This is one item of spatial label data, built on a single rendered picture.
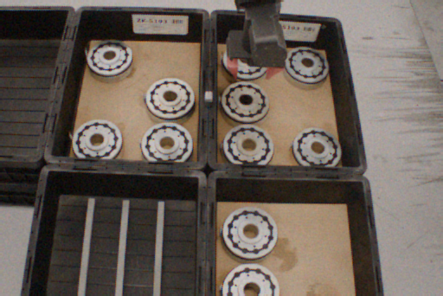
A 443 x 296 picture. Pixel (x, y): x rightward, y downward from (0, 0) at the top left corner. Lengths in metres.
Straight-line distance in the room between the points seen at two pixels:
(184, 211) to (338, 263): 0.31
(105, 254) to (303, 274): 0.37
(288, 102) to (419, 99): 0.44
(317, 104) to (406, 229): 0.36
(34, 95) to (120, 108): 0.20
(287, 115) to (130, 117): 0.34
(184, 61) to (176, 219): 0.38
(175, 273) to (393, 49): 0.91
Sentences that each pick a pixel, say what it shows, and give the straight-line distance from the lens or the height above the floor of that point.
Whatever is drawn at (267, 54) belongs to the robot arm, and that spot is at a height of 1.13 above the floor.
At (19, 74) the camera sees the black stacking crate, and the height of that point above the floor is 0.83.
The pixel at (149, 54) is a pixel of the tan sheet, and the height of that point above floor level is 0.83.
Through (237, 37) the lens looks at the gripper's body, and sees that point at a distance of 0.94.
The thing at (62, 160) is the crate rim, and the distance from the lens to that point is 0.93.
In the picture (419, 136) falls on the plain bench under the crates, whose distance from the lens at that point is 1.35.
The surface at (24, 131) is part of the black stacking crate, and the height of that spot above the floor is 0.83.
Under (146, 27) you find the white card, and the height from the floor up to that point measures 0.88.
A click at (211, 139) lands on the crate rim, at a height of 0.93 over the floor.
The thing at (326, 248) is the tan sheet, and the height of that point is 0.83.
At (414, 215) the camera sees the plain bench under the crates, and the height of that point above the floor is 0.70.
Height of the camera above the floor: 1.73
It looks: 59 degrees down
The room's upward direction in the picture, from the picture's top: 6 degrees clockwise
